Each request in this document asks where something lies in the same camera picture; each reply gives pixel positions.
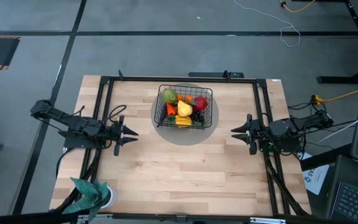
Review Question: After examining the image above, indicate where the white printed paper sheet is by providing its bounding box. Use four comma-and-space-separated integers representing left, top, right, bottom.
303, 152, 331, 195

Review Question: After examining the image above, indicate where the yellow cable with black plug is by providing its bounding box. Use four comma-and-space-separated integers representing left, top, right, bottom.
278, 0, 316, 13

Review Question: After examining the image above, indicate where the black metal table frame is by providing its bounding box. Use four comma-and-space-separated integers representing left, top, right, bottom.
84, 74, 291, 218

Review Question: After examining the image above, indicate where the yellow pear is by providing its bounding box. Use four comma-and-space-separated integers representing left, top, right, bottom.
177, 99, 194, 118

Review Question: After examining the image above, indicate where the black metal rail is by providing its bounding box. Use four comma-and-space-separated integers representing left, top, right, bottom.
0, 211, 358, 224

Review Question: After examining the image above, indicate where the white floor cable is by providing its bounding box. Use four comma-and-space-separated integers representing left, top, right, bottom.
233, 0, 301, 48

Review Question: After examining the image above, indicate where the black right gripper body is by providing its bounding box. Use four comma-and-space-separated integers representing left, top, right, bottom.
246, 113, 263, 144

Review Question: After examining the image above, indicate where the green pear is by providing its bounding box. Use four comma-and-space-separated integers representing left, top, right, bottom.
162, 89, 179, 105

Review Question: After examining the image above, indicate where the orange-red carrot with leaves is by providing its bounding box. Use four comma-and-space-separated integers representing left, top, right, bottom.
165, 103, 177, 118

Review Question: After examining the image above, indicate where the black wire basket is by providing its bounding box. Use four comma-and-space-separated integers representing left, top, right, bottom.
153, 83, 214, 131

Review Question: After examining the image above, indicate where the yellow star fruit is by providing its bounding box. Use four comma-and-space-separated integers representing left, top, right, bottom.
174, 114, 193, 128

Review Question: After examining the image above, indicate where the yellow extension cable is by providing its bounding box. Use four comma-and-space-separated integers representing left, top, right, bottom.
313, 89, 358, 106

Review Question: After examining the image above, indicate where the red pomegranate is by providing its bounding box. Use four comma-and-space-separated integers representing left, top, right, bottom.
193, 96, 209, 112

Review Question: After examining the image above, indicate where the black laptop keyboard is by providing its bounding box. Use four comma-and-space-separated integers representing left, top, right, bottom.
329, 182, 358, 224

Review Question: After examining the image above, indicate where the teal-leaved plant in white pot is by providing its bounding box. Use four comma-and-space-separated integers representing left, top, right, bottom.
61, 177, 116, 222

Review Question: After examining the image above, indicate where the black cable bundle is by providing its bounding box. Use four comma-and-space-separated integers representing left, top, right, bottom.
264, 152, 307, 217
54, 147, 102, 215

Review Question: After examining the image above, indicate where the black desk leg frame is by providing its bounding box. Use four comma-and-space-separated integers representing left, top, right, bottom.
317, 0, 358, 85

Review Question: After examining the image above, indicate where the dark grape bunch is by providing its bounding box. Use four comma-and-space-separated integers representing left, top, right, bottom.
191, 111, 205, 125

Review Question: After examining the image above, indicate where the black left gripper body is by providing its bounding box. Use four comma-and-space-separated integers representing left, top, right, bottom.
109, 115, 126, 147

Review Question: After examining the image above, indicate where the grey round mat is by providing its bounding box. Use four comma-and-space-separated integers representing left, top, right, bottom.
150, 82, 219, 146

